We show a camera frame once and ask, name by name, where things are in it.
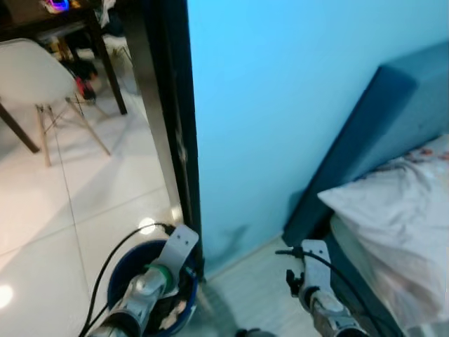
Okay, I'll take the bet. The pink patterned pillow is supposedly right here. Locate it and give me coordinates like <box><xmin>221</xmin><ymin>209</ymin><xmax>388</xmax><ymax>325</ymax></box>
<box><xmin>317</xmin><ymin>136</ymin><xmax>449</xmax><ymax>332</ymax></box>

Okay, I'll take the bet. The white baseboard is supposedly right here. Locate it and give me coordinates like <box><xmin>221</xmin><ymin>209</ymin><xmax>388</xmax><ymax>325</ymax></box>
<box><xmin>202</xmin><ymin>234</ymin><xmax>290</xmax><ymax>283</ymax></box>

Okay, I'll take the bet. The robot right leg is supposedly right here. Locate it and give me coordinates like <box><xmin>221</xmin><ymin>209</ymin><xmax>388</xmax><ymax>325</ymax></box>
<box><xmin>235</xmin><ymin>328</ymin><xmax>279</xmax><ymax>337</ymax></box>

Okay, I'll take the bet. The blue plastic waste bin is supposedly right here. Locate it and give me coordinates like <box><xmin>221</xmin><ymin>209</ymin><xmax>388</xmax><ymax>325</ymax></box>
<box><xmin>107</xmin><ymin>239</ymin><xmax>200</xmax><ymax>337</ymax></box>

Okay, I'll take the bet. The cream bed mattress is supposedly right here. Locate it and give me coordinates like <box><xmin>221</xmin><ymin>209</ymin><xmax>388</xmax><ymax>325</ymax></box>
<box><xmin>328</xmin><ymin>214</ymin><xmax>449</xmax><ymax>337</ymax></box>

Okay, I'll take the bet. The dark brown door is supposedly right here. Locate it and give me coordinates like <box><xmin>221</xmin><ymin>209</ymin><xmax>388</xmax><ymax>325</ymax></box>
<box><xmin>123</xmin><ymin>0</ymin><xmax>206</xmax><ymax>283</ymax></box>

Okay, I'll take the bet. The teal upholstered headboard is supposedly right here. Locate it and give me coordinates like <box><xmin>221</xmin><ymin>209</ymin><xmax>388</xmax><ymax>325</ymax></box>
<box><xmin>282</xmin><ymin>42</ymin><xmax>449</xmax><ymax>248</ymax></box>

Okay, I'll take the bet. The red and black bundle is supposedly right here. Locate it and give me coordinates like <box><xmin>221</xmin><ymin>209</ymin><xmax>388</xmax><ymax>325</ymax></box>
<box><xmin>60</xmin><ymin>58</ymin><xmax>100</xmax><ymax>103</ymax></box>

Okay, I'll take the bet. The dark wooden table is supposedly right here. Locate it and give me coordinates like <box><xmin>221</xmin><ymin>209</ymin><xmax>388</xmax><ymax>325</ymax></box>
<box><xmin>0</xmin><ymin>0</ymin><xmax>129</xmax><ymax>155</ymax></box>

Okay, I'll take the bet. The white chair with wooden legs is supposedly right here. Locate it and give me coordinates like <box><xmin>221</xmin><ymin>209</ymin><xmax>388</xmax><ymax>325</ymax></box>
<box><xmin>0</xmin><ymin>37</ymin><xmax>114</xmax><ymax>169</ymax></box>

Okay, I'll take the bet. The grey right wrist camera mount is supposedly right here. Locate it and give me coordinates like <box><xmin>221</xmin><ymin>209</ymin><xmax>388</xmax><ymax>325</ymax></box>
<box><xmin>300</xmin><ymin>239</ymin><xmax>331</xmax><ymax>293</ymax></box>

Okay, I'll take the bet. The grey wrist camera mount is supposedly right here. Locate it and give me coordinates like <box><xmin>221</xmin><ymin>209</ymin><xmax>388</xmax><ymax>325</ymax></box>
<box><xmin>300</xmin><ymin>239</ymin><xmax>331</xmax><ymax>293</ymax></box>
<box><xmin>149</xmin><ymin>225</ymin><xmax>200</xmax><ymax>279</ymax></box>

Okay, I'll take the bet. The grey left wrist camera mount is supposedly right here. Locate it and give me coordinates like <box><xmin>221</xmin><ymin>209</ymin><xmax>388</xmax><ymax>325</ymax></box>
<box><xmin>149</xmin><ymin>225</ymin><xmax>200</xmax><ymax>279</ymax></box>

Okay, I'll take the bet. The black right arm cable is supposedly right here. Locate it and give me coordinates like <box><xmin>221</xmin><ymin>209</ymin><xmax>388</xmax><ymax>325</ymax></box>
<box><xmin>275</xmin><ymin>247</ymin><xmax>381</xmax><ymax>337</ymax></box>

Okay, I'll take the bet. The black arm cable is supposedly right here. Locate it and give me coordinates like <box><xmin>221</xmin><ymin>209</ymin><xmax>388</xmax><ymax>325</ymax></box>
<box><xmin>275</xmin><ymin>247</ymin><xmax>381</xmax><ymax>337</ymax></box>
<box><xmin>79</xmin><ymin>223</ymin><xmax>177</xmax><ymax>337</ymax></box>

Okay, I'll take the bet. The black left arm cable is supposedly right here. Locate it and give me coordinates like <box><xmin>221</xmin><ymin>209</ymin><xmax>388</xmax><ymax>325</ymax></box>
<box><xmin>79</xmin><ymin>223</ymin><xmax>177</xmax><ymax>337</ymax></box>

